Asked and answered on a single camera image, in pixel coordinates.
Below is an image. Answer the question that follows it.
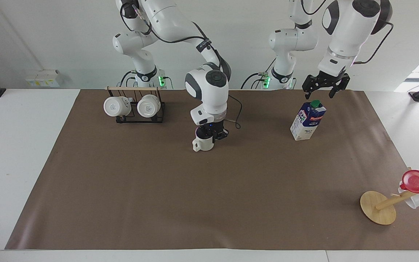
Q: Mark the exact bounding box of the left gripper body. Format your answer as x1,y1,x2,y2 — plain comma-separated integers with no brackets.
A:
317,70,350,90

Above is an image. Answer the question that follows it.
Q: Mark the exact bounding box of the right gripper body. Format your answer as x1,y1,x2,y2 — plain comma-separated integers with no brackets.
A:
196,123,228,138

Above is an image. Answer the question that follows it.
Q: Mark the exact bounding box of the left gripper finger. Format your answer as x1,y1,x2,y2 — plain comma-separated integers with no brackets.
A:
328,74,351,99
302,74,320,100

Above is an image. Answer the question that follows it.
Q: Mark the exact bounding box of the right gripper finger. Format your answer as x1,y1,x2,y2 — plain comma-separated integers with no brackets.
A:
213,130,230,143
195,127,213,140

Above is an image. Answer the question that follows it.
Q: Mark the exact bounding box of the white mug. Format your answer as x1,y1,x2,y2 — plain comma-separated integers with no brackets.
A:
137,94,161,118
103,96,133,118
192,136,215,152

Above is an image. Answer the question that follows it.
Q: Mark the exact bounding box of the blue and white milk carton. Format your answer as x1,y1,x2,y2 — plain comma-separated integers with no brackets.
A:
290,100,327,141

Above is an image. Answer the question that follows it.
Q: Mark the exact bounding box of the white plastic cup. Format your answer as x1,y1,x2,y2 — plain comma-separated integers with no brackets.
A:
398,187,419,209

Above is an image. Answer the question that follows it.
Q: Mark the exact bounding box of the wooden mug tree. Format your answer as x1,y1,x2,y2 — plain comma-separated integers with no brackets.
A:
360,191,419,226

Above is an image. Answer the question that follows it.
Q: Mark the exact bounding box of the black cable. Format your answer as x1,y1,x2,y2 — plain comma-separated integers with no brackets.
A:
226,95,243,130
241,57,278,90
120,2,232,81
121,70,137,88
352,21,394,66

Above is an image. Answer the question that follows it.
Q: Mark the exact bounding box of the black wire mug rack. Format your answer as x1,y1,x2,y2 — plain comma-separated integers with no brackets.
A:
107,86,166,124

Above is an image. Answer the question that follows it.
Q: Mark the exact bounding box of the white wall socket box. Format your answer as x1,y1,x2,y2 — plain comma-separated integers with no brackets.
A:
25,70,61,88

